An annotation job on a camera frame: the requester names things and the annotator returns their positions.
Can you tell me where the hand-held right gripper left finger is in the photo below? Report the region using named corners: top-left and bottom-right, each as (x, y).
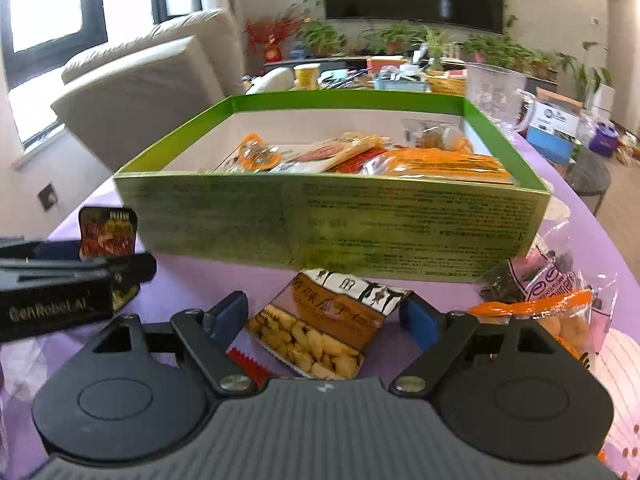
top-left (90, 290), bottom-right (257, 396)

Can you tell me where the small orange snack packet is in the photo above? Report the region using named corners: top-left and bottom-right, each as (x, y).
top-left (235, 133), bottom-right (284, 171)

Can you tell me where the dark snack packet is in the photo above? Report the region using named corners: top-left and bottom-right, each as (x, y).
top-left (78, 206), bottom-right (141, 311)

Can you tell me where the red flower arrangement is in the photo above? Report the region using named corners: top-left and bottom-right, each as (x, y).
top-left (244, 7), bottom-right (306, 64)

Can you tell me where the yellow woven basket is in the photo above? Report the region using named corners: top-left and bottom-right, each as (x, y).
top-left (425, 71), bottom-right (468, 97)

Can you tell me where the leafy plant in white pot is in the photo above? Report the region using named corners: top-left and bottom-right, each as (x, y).
top-left (557, 40), bottom-right (617, 117)

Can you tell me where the blue-grey tray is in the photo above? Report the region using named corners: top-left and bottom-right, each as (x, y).
top-left (372, 72), bottom-right (431, 94)

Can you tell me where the row of potted plants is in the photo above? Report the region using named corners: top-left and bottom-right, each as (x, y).
top-left (300, 20), bottom-right (558, 79)

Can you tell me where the wall outlet plate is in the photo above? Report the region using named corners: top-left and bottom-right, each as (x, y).
top-left (37, 182), bottom-right (60, 211)

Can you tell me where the purple bucket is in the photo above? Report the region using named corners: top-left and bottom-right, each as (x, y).
top-left (589, 122), bottom-right (619, 156)

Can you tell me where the long orange snack packet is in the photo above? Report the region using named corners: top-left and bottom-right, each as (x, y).
top-left (365, 147), bottom-right (515, 184)

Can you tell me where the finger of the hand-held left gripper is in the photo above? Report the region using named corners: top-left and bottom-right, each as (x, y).
top-left (0, 236), bottom-right (83, 262)
top-left (0, 252), bottom-right (158, 287)

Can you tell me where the black framed window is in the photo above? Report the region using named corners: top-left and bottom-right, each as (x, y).
top-left (0, 0), bottom-right (203, 91)

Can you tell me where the grey television console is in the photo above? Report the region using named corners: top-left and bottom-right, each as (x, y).
top-left (265, 55), bottom-right (559, 92)

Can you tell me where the grassy table plant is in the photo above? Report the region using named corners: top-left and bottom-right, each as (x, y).
top-left (422, 27), bottom-right (454, 74)

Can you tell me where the beige snack packet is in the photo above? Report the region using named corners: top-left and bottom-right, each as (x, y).
top-left (270, 132), bottom-right (386, 174)

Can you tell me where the clear bag of orange puffs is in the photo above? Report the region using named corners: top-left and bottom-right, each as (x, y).
top-left (470, 270), bottom-right (618, 374)

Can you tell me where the green cardboard box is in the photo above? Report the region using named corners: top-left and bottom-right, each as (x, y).
top-left (114, 91), bottom-right (551, 283)

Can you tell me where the dark round side table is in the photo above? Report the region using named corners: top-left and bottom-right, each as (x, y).
top-left (567, 147), bottom-right (612, 212)

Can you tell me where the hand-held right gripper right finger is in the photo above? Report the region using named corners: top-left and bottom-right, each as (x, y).
top-left (389, 293), bottom-right (573, 396)

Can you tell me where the red snack packet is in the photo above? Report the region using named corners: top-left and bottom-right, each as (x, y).
top-left (330, 147), bottom-right (392, 174)

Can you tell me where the clear packet of brown snack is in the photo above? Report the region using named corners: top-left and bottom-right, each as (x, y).
top-left (401, 119), bottom-right (474, 154)

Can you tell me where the yellow can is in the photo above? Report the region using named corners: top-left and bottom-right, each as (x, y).
top-left (293, 63), bottom-right (321, 92)

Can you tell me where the orange box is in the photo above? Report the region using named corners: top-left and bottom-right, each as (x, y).
top-left (367, 56), bottom-right (409, 76)

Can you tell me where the brown seed snack packet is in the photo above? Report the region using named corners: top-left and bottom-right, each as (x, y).
top-left (245, 268), bottom-right (412, 380)

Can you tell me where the pink and black snack packet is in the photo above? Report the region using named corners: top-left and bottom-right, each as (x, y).
top-left (477, 247), bottom-right (576, 306)

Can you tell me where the cream armchair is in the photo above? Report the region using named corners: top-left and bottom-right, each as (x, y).
top-left (50, 8), bottom-right (296, 173)

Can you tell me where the blue and white carton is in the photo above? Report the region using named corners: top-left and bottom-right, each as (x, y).
top-left (526, 87), bottom-right (586, 164)

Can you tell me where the small red zigzag-edged packet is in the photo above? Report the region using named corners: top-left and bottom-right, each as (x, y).
top-left (227, 347), bottom-right (280, 387)

